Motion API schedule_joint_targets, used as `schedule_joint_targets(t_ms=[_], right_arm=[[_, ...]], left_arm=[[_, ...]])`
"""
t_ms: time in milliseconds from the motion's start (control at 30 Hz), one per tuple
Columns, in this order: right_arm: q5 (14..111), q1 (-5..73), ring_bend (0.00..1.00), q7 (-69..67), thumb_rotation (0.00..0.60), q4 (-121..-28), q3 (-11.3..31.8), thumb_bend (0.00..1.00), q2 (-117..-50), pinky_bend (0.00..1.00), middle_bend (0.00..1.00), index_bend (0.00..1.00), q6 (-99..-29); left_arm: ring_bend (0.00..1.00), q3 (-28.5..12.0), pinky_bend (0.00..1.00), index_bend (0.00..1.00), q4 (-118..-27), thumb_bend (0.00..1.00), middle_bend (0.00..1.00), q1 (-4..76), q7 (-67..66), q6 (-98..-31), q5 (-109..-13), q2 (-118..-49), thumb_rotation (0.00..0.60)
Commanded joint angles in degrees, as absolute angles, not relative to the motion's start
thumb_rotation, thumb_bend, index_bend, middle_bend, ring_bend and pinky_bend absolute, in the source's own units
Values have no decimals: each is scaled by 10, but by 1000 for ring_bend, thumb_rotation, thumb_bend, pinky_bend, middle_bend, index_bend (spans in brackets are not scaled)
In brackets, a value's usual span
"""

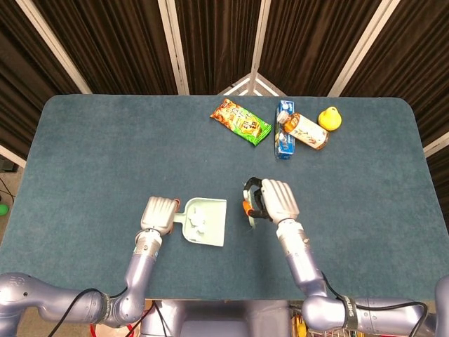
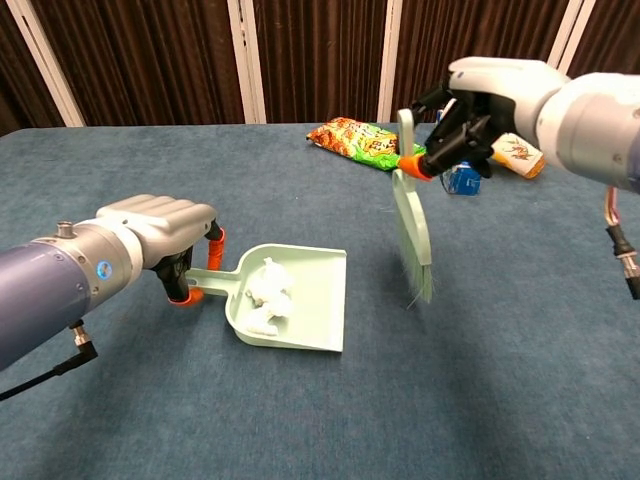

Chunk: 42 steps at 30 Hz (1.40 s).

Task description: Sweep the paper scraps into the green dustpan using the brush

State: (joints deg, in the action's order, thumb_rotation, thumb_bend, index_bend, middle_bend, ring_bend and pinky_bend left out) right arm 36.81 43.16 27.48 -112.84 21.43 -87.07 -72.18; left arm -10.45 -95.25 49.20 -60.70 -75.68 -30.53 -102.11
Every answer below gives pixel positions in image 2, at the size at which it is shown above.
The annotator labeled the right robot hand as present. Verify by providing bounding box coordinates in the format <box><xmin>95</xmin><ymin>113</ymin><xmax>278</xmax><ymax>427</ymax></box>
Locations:
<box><xmin>397</xmin><ymin>55</ymin><xmax>574</xmax><ymax>184</ymax></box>

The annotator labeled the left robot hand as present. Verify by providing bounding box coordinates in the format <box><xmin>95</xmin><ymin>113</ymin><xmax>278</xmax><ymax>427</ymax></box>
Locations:
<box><xmin>94</xmin><ymin>193</ymin><xmax>227</xmax><ymax>309</ymax></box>

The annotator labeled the white tissue paper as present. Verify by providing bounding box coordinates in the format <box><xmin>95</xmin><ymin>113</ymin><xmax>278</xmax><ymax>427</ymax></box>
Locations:
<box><xmin>242</xmin><ymin>257</ymin><xmax>295</xmax><ymax>337</ymax></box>

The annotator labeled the light green hand broom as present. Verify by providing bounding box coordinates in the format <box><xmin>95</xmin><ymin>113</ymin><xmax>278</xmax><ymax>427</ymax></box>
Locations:
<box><xmin>391</xmin><ymin>108</ymin><xmax>435</xmax><ymax>309</ymax></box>

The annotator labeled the light green plastic dustpan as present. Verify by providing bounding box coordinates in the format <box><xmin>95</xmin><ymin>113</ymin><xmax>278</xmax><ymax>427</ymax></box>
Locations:
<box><xmin>185</xmin><ymin>243</ymin><xmax>348</xmax><ymax>354</ymax></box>

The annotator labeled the dark brown curtain panel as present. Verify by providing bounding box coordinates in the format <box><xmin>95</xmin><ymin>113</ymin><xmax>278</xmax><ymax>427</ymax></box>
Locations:
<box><xmin>252</xmin><ymin>0</ymin><xmax>391</xmax><ymax>124</ymax></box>
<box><xmin>29</xmin><ymin>0</ymin><xmax>249</xmax><ymax>127</ymax></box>
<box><xmin>0</xmin><ymin>0</ymin><xmax>69</xmax><ymax>136</ymax></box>
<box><xmin>569</xmin><ymin>0</ymin><xmax>640</xmax><ymax>76</ymax></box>
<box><xmin>392</xmin><ymin>0</ymin><xmax>571</xmax><ymax>124</ymax></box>

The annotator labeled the amber tea bottle white label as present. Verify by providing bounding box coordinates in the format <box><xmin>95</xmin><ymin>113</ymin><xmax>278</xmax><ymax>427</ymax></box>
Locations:
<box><xmin>489</xmin><ymin>132</ymin><xmax>547</xmax><ymax>180</ymax></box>

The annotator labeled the blue drink carton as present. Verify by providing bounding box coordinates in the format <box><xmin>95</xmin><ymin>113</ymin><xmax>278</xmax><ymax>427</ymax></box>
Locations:
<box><xmin>435</xmin><ymin>107</ymin><xmax>484</xmax><ymax>196</ymax></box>

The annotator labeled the green orange snack bag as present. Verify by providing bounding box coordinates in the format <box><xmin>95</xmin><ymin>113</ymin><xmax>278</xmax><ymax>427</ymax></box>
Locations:
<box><xmin>305</xmin><ymin>116</ymin><xmax>430</xmax><ymax>174</ymax></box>

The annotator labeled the blue carpet table cover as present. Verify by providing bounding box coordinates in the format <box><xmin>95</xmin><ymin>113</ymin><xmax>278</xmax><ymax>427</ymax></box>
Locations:
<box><xmin>0</xmin><ymin>121</ymin><xmax>640</xmax><ymax>480</ymax></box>

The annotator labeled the white screen frame post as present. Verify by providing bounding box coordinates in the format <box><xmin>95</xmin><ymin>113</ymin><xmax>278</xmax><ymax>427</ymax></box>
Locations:
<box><xmin>225</xmin><ymin>0</ymin><xmax>267</xmax><ymax>125</ymax></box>
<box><xmin>547</xmin><ymin>0</ymin><xmax>601</xmax><ymax>77</ymax></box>
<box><xmin>377</xmin><ymin>0</ymin><xmax>416</xmax><ymax>124</ymax></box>
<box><xmin>4</xmin><ymin>0</ymin><xmax>86</xmax><ymax>128</ymax></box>

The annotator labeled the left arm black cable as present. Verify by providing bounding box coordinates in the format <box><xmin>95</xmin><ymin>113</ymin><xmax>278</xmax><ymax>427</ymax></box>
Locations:
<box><xmin>0</xmin><ymin>319</ymin><xmax>100</xmax><ymax>401</ymax></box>

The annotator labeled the right arm wrist cable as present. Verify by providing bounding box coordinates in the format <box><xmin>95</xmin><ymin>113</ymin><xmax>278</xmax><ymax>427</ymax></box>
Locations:
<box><xmin>603</xmin><ymin>185</ymin><xmax>640</xmax><ymax>301</ymax></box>

